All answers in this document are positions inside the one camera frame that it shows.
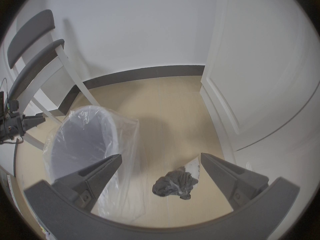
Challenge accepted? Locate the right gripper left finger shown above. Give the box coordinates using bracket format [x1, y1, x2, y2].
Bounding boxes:
[54, 154, 123, 213]

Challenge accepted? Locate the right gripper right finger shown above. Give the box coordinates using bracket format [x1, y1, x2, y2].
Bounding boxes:
[201, 153, 269, 211]

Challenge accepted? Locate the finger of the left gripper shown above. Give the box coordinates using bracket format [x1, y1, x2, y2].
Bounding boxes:
[24, 116, 46, 130]

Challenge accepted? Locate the clear plastic bag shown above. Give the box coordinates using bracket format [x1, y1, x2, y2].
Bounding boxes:
[42, 106, 147, 219]

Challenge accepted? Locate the white trash bin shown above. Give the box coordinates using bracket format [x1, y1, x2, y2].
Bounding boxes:
[51, 106, 118, 184]

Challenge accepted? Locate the crumpled black plastic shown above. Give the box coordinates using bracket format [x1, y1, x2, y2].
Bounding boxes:
[152, 166, 199, 200]

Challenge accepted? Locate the grey and white chair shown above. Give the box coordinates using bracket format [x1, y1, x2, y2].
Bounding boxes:
[7, 9, 102, 151]

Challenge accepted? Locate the white wardrobe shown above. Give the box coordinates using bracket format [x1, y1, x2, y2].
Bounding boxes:
[199, 0, 320, 184]

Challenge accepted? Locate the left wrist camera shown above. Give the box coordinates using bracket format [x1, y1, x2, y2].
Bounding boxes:
[7, 99, 19, 112]

